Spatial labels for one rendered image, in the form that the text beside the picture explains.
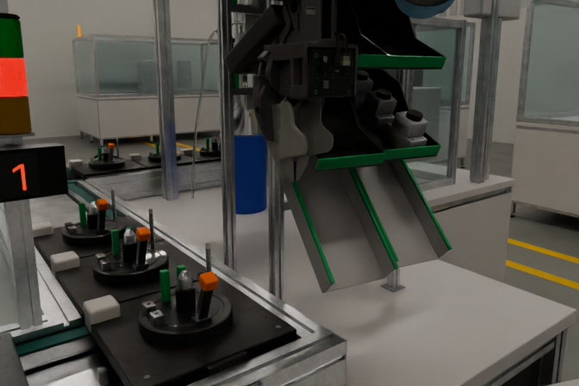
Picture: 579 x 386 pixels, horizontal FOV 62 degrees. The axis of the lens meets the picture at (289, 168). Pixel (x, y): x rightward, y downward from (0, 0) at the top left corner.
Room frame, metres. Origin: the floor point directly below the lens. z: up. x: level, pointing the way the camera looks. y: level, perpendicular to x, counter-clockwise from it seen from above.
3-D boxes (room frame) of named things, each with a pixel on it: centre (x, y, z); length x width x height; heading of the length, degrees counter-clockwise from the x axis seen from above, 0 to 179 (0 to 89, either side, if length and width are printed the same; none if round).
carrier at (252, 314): (0.68, 0.16, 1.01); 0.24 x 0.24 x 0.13; 37
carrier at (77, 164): (1.92, 0.74, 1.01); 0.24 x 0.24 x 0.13; 37
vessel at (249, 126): (1.68, 0.16, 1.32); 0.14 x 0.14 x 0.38
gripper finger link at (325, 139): (0.54, -0.03, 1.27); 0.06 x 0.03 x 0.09; 37
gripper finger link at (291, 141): (0.52, 0.00, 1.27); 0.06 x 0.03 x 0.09; 37
